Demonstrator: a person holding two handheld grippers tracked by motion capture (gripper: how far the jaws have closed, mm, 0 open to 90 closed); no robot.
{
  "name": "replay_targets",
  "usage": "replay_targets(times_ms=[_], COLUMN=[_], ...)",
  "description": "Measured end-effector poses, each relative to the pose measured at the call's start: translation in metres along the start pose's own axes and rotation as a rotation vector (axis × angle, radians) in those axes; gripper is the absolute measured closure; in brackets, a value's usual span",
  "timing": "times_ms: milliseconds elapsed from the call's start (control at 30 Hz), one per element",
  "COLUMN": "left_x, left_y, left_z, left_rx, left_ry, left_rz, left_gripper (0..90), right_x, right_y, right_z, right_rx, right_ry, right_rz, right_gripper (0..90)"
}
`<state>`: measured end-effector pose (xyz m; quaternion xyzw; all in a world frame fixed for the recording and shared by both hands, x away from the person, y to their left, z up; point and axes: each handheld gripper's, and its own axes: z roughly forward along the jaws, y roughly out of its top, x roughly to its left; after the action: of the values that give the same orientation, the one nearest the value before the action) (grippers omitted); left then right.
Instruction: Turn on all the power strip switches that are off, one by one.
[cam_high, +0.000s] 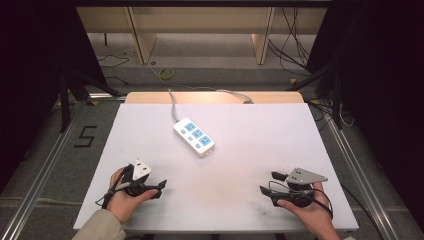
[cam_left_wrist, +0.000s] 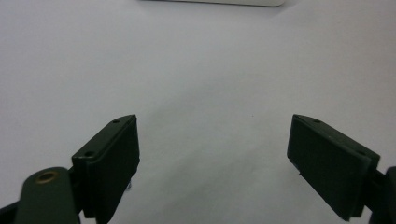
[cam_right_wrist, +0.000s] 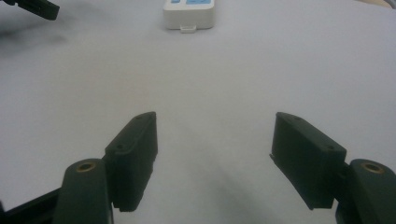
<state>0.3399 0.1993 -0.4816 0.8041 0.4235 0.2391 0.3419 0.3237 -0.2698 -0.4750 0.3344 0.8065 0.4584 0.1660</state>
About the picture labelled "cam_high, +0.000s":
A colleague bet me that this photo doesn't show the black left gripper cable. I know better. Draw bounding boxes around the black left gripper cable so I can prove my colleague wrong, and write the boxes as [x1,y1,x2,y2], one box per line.
[95,165,134,210]

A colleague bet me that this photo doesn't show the white power strip blue sockets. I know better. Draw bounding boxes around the white power strip blue sockets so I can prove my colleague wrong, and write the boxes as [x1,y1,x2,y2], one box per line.
[172,117,216,158]

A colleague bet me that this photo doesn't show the person's right hand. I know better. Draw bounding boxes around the person's right hand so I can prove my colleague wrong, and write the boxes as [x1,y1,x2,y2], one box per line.
[276,182,338,238]

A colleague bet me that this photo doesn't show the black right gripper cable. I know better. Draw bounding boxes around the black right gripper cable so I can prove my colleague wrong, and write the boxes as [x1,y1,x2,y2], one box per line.
[268,180,384,240]

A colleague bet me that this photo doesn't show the white board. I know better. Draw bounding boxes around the white board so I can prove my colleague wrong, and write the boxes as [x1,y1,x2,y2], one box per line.
[73,102,360,234]

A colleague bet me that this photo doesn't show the aluminium rail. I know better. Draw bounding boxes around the aluminium rail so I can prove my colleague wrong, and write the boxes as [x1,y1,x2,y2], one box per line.
[308,99,401,240]
[0,96,128,240]

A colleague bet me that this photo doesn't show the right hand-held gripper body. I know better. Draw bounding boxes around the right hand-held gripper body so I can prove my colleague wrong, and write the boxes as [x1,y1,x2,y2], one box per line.
[281,167,329,208]

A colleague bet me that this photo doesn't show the light wooden table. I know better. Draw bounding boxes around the light wooden table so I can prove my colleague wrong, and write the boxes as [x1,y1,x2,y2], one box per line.
[124,91,305,105]

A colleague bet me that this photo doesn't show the yellow tape roll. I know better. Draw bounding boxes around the yellow tape roll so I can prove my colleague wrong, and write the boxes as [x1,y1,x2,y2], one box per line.
[157,68,175,81]

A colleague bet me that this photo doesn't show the black metal stand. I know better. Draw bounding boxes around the black metal stand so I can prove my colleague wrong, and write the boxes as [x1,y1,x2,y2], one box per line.
[286,59,344,130]
[58,71,121,133]

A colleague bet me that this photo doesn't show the person's left hand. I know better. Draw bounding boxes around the person's left hand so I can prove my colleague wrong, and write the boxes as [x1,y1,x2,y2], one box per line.
[106,167,159,224]

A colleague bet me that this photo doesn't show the grey power strip cable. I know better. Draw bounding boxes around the grey power strip cable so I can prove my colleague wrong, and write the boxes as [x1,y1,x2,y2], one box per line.
[167,86,255,124]

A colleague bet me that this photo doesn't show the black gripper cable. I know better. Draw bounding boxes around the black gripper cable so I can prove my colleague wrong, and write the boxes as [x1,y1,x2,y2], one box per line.
[95,165,134,210]
[268,180,384,240]

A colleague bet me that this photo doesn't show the thin black floor cable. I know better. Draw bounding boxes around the thin black floor cable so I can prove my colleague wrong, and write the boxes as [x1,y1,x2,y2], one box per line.
[97,53,130,86]

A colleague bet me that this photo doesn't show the beige wooden desk frame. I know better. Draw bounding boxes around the beige wooden desk frame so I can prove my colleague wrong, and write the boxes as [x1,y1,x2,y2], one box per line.
[75,6,328,66]

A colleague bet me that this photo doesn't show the black floor cables bundle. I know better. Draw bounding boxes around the black floor cables bundle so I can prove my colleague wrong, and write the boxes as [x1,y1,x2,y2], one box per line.
[267,7,313,73]

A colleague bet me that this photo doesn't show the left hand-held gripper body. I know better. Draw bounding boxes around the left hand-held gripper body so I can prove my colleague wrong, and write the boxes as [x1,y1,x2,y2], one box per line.
[121,159,158,198]

